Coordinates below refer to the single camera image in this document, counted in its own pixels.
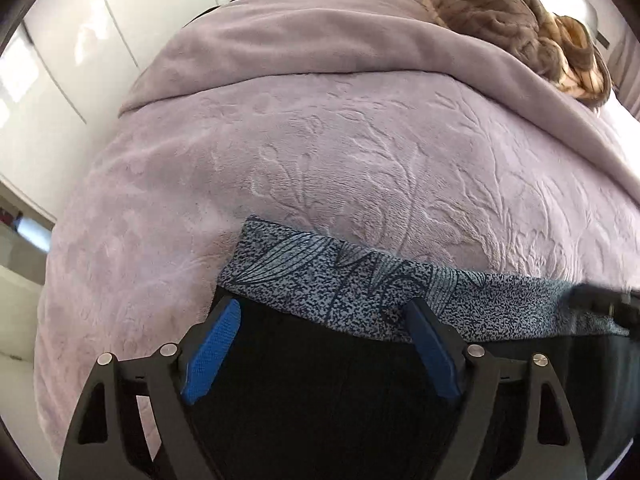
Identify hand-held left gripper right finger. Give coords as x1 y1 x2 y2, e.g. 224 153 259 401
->
404 297 590 480

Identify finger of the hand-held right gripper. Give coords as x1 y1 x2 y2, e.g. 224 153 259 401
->
570 284 640 319

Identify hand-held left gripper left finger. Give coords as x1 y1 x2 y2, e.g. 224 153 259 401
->
57 296 242 480

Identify black pants with patterned waistband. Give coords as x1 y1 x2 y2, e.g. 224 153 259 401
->
190 215 640 480

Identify purple embossed bed blanket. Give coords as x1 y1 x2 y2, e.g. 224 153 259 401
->
32 0 640 461

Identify grey pink curtain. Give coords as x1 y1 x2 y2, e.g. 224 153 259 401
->
607 30 640 117

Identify brown fluffy blanket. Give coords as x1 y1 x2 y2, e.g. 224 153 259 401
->
417 0 613 108

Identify white wardrobe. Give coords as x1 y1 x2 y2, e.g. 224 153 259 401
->
0 0 271 221

